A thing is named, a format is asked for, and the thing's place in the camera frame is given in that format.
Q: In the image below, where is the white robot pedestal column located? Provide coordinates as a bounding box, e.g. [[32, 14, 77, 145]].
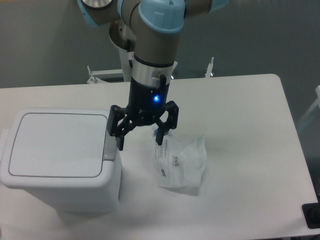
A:
[[118, 46, 134, 82]]

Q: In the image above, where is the white metal base frame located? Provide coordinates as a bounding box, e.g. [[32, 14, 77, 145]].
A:
[[86, 56, 215, 84]]

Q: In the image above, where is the grey trash can push button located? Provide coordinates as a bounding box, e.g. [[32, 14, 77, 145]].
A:
[[102, 131, 117, 162]]

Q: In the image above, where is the crumpled white plastic bag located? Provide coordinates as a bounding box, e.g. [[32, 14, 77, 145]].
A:
[[153, 134, 207, 188]]

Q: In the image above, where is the white trash can lid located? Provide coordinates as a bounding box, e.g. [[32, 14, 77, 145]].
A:
[[8, 113, 107, 178]]

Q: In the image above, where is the white plastic trash can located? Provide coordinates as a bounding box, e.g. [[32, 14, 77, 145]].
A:
[[0, 107, 122, 213]]

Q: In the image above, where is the black cable on pedestal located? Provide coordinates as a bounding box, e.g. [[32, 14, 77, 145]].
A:
[[126, 39, 136, 70]]

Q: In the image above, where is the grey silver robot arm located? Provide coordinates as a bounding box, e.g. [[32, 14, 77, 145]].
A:
[[77, 0, 227, 150]]

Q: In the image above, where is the black device at table edge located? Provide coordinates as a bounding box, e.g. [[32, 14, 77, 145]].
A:
[[302, 202, 320, 229]]

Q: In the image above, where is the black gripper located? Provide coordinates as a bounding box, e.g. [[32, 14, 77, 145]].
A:
[[107, 74, 179, 151]]

